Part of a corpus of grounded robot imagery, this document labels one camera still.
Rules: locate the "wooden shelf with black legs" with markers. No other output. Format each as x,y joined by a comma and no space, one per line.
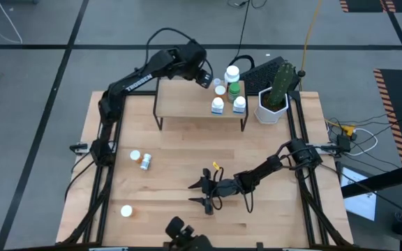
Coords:
183,101

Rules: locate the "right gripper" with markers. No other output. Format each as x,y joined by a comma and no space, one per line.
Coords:
223,188

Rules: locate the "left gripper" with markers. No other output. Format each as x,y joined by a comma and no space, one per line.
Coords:
204,78

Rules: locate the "yellow power strip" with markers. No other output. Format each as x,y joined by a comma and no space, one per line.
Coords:
348,130

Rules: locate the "white bottle with blue label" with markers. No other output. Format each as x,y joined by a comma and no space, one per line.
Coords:
217,105
239,104

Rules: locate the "white cap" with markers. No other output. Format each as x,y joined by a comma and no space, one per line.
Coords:
126,211

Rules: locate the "black jointed device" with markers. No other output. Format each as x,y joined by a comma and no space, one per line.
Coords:
187,237

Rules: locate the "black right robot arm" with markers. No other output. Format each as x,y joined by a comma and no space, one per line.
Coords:
264,171

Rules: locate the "slim white medicine bottle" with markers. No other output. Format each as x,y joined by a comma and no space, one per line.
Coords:
146,161

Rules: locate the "monitor with white screen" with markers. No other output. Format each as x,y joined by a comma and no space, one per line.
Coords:
361,202

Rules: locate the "white hexagonal plant pot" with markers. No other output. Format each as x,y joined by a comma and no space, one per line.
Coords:
265,116

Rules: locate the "black round knob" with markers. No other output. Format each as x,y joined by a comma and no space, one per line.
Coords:
301,73

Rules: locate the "black beam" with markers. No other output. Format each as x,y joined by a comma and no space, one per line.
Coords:
382,179

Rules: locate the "green cactus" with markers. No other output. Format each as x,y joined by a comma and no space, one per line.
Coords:
282,85

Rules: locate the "green medicine bottle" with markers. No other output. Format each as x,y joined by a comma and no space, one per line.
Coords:
234,91

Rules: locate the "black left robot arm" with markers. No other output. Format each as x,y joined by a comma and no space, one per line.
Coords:
138,82

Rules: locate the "black keyboard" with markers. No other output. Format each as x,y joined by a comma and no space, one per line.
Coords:
260,76

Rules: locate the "large white medicine bottle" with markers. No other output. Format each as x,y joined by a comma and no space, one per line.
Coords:
232,73

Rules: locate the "black power adapter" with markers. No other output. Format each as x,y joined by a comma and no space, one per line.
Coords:
344,143

